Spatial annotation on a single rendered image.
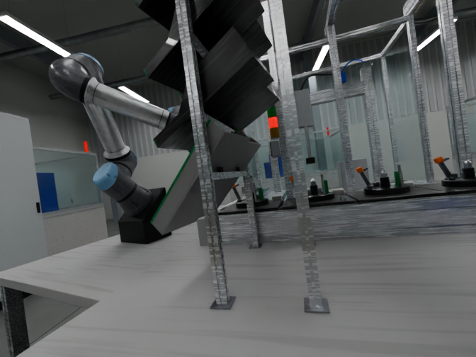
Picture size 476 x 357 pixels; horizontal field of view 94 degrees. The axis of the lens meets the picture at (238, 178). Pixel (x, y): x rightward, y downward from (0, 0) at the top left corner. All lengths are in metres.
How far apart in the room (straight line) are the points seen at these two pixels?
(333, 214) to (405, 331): 0.42
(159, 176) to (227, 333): 9.78
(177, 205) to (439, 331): 0.46
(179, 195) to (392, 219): 0.62
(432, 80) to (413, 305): 10.98
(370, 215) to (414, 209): 0.12
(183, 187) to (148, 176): 9.85
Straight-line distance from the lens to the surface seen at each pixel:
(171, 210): 0.52
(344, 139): 1.73
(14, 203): 3.78
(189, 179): 0.48
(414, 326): 0.44
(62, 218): 4.85
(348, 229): 0.79
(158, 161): 10.13
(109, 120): 1.11
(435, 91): 11.28
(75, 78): 0.93
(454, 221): 0.87
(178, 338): 0.44
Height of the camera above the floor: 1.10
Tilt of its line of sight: level
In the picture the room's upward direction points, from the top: 8 degrees counter-clockwise
